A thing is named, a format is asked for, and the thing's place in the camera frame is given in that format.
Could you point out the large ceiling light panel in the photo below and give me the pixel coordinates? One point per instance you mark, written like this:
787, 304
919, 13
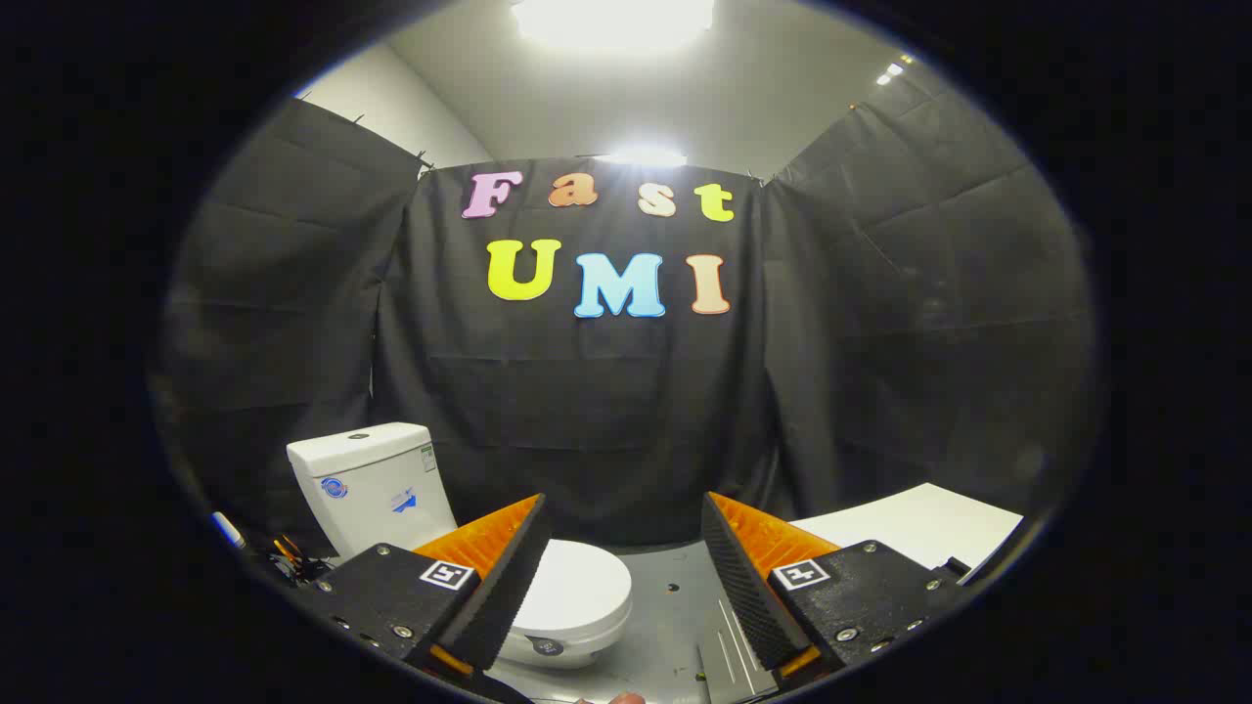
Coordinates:
611, 20

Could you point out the long ceiling light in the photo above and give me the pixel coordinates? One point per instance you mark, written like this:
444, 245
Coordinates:
641, 156

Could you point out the black backdrop cloth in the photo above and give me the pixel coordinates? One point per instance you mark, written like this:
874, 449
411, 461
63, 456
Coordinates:
606, 411

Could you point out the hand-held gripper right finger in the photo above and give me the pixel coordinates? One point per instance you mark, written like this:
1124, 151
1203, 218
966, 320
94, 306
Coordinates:
748, 587

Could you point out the white toilet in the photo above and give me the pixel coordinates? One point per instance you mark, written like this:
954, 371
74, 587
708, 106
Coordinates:
377, 489

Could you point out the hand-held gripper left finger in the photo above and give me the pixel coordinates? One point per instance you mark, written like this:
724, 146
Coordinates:
509, 587

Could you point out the white oblong device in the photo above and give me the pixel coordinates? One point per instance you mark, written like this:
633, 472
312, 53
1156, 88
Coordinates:
228, 530

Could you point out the white platform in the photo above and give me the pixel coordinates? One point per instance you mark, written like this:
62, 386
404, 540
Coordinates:
919, 523

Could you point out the white toilet lid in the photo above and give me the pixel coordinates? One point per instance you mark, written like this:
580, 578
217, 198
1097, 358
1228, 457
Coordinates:
582, 582

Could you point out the small ceiling spotlight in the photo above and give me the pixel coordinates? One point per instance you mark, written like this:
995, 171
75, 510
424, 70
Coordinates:
888, 74

